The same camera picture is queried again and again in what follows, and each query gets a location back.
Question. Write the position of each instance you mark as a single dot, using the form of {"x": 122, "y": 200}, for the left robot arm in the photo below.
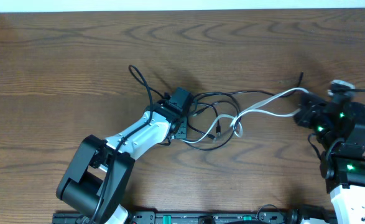
{"x": 96, "y": 178}

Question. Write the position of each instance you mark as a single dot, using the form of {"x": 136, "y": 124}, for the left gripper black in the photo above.
{"x": 181, "y": 127}

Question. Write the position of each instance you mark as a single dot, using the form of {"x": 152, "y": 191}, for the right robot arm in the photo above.
{"x": 339, "y": 126}

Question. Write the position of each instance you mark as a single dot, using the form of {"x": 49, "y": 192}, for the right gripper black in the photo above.
{"x": 308, "y": 109}

